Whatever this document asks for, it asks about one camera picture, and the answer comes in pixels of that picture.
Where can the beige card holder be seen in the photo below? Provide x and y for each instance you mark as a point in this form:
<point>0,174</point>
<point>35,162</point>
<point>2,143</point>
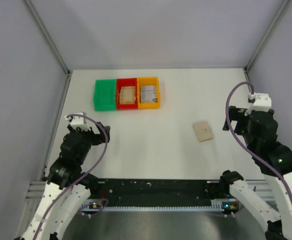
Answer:
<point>203,131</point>

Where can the white slotted cable duct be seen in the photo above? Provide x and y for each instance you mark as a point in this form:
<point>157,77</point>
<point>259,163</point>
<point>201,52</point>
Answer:
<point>213,206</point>

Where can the left aluminium corner post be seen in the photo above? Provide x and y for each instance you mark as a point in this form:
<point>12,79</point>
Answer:
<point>46,36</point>

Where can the red plastic bin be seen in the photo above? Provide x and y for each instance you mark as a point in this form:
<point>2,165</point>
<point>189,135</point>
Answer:
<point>121,82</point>

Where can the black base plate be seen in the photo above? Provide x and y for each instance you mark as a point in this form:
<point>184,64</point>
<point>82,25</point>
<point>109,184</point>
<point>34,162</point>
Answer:
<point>122,192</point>

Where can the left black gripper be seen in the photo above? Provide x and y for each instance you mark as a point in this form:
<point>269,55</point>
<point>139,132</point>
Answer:
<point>93,135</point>

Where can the green plastic bin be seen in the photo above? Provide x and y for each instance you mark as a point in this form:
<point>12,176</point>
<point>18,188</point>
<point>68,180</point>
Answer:
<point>105,95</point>

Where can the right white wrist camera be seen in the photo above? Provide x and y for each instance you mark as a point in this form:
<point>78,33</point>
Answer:
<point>261,102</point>

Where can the stack of cards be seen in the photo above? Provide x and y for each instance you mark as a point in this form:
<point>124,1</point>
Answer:
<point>148,94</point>

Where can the aluminium corner post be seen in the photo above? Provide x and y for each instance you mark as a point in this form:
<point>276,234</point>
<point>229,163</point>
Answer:
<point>46,36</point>
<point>275,20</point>

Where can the right aluminium corner post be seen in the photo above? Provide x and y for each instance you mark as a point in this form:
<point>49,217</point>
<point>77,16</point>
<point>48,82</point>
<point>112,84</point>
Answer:
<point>275,20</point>

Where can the beige card holders stack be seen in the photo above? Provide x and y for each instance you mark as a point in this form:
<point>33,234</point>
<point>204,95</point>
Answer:
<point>127,95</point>

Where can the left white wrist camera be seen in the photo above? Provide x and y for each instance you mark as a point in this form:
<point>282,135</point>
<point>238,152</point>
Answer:
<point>78,120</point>

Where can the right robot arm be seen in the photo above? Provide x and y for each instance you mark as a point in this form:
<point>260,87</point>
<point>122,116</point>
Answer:
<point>276,166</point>

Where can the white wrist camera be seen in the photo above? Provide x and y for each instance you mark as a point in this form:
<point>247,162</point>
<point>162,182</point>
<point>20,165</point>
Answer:
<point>261,102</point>
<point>78,120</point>

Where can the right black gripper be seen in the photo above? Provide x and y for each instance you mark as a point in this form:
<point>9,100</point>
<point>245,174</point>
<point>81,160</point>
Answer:
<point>238,120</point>

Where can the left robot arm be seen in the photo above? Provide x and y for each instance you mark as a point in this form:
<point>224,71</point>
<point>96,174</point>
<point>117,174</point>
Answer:
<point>67,187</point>

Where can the yellow plastic bin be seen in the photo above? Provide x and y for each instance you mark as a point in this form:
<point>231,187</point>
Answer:
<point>148,81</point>

